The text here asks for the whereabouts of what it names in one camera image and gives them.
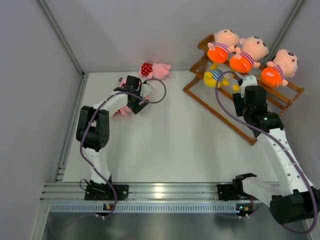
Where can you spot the grey slotted cable duct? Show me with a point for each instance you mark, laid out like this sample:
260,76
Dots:
136,207

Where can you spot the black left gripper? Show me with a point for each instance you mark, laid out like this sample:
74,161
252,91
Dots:
136,107

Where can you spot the yellow doll blue striped front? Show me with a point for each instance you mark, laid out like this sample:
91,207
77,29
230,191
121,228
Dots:
212,74

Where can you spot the yellow doll blue striped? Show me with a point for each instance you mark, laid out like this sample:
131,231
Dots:
236,88
212,74

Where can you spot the pink pig doll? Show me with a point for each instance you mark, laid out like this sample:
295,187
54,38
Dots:
154,70
123,111

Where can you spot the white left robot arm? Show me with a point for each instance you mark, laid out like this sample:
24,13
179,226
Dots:
93,133

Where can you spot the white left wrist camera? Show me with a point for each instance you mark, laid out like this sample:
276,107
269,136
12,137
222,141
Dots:
146,89

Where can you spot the pink pig doll back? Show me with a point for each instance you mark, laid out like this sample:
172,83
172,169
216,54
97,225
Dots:
154,70

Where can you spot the pink pig doll facing up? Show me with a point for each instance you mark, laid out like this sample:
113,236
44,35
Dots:
122,82

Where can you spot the large boy doll orange shorts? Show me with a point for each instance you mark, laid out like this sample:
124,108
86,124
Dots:
225,42

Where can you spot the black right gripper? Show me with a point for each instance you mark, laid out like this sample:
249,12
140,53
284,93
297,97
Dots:
238,100

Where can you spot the boy doll orange shorts front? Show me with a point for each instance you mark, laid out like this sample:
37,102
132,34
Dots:
284,65

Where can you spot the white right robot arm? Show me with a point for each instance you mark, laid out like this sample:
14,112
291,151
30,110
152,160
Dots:
296,198

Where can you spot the pink pig doll front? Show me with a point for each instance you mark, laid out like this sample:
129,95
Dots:
123,111

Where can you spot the aluminium mounting rail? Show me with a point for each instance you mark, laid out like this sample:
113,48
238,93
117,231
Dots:
138,192

